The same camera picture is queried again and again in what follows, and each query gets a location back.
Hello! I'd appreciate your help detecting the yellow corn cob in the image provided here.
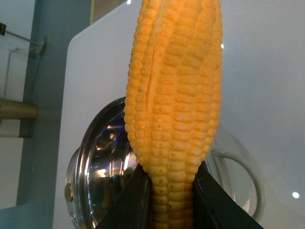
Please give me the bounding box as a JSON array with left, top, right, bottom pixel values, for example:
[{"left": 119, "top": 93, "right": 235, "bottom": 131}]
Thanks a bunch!
[{"left": 124, "top": 0, "right": 223, "bottom": 229}]

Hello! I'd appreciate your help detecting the white electric cooking pot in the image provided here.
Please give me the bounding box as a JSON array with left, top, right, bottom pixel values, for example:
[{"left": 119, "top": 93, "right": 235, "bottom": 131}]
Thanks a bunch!
[{"left": 65, "top": 98, "right": 262, "bottom": 229}]

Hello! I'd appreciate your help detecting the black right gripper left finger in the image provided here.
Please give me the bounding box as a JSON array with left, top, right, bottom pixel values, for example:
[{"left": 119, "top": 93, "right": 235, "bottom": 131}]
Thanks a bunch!
[{"left": 96, "top": 165, "right": 151, "bottom": 229}]

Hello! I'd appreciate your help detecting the brass cylindrical rod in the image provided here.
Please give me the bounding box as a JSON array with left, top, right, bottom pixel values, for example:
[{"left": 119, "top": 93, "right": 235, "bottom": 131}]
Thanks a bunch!
[{"left": 0, "top": 98, "right": 38, "bottom": 120}]

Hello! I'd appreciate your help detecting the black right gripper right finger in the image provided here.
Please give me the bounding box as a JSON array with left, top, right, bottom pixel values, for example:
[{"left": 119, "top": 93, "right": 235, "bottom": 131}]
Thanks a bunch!
[{"left": 193, "top": 163, "right": 262, "bottom": 229}]

